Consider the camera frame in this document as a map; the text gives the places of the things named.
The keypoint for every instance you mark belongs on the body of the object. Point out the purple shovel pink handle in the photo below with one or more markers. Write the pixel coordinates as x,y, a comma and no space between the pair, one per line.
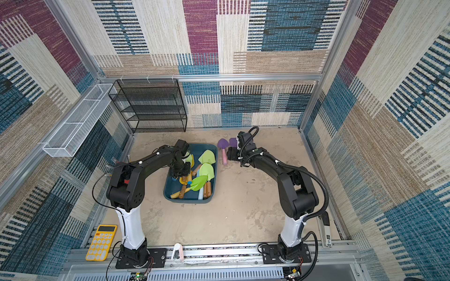
233,142
223,144

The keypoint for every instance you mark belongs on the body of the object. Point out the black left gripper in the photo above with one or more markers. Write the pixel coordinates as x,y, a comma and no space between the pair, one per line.
176,173

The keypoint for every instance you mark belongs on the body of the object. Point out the green shovel middle right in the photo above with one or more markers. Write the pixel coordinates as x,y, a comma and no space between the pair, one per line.
208,171

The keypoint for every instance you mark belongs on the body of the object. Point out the white black stapler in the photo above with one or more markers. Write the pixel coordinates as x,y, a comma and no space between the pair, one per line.
324,230

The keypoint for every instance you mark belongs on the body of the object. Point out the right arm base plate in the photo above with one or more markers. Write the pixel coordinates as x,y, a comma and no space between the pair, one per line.
271,254

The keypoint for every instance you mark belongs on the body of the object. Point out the green shovel wooden handle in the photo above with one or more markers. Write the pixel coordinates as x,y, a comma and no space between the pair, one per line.
189,158

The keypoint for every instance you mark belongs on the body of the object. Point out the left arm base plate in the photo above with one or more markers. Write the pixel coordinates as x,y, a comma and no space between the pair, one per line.
154,258

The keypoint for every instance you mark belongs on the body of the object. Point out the red pencil holder cup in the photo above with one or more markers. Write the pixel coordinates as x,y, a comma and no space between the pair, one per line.
111,169

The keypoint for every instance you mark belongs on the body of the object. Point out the yellow calculator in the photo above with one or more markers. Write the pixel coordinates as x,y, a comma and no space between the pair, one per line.
101,243

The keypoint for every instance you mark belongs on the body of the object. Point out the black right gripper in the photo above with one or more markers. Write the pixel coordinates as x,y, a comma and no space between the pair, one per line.
232,153

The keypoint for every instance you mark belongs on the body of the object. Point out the white mesh wall basket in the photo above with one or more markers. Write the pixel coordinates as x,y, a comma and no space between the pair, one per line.
69,137

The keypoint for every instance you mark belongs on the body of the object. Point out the green shovel top right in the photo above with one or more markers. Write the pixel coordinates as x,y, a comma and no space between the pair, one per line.
206,157

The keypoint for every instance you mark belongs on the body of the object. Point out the yellow shovel wooden handle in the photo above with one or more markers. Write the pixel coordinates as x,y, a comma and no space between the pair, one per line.
182,192

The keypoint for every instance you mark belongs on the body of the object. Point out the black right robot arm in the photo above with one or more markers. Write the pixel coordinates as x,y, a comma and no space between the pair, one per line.
302,195

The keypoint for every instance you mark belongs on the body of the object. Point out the green shovel yellow handle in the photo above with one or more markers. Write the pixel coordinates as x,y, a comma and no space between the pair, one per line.
197,184

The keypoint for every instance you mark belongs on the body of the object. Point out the white pink clip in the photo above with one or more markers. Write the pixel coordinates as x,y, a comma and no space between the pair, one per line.
178,252

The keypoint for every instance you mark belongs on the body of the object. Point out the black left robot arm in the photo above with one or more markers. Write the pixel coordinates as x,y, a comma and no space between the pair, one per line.
126,193

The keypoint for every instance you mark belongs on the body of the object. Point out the black wire shelf rack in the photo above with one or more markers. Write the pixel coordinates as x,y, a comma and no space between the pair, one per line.
150,105

